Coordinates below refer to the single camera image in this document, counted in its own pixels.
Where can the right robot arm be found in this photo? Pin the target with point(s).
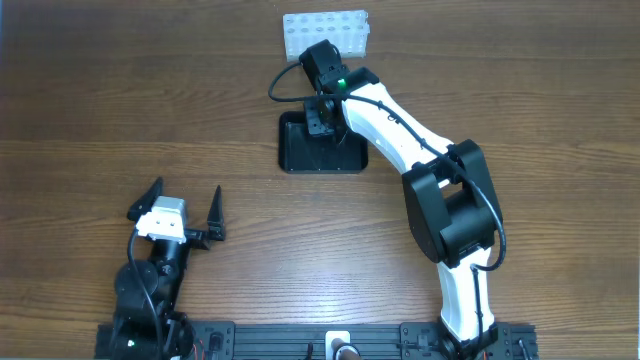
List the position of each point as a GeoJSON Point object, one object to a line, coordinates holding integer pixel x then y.
{"type": "Point", "coordinates": [440, 210]}

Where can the mounting rail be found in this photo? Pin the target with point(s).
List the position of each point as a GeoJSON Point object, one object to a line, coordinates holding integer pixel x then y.
{"type": "Point", "coordinates": [280, 341]}

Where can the black tray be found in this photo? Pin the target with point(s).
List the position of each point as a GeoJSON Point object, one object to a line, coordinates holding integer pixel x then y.
{"type": "Point", "coordinates": [325, 157]}

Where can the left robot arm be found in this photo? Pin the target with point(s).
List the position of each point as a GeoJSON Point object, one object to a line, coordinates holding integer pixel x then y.
{"type": "Point", "coordinates": [155, 285]}

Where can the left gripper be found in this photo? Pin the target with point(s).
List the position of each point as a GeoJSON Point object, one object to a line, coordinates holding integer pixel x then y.
{"type": "Point", "coordinates": [197, 237]}

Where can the white test tube rack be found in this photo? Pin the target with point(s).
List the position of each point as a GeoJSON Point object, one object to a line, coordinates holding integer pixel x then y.
{"type": "Point", "coordinates": [325, 27]}

